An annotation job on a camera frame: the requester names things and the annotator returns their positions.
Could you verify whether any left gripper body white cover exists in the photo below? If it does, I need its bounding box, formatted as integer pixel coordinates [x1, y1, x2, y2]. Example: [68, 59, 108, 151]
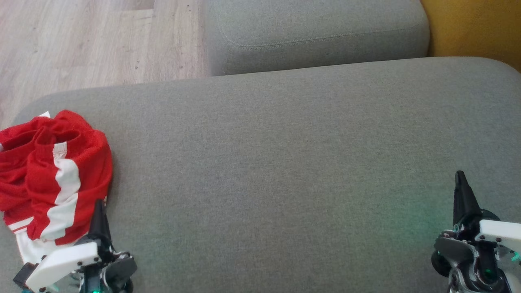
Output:
[24, 238, 138, 293]

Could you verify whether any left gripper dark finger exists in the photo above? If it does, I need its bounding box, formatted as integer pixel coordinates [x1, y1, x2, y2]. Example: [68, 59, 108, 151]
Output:
[87, 199, 113, 250]

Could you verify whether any small grey sofa cushion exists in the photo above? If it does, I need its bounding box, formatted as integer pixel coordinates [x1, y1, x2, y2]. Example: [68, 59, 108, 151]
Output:
[204, 0, 431, 77]

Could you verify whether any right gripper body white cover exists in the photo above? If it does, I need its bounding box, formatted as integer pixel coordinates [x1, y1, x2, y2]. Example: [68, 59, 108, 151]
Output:
[431, 209, 521, 293]

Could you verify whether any red jersey with white hem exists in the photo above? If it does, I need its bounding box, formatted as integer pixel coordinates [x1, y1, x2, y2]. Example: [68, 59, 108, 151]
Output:
[0, 111, 107, 265]

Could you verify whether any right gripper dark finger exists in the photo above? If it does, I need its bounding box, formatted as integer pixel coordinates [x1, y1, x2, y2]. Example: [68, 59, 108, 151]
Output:
[453, 171, 483, 229]

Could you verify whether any large grey sofa seat cushion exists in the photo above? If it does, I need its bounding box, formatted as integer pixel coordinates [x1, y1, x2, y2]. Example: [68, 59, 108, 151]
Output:
[0, 56, 521, 293]

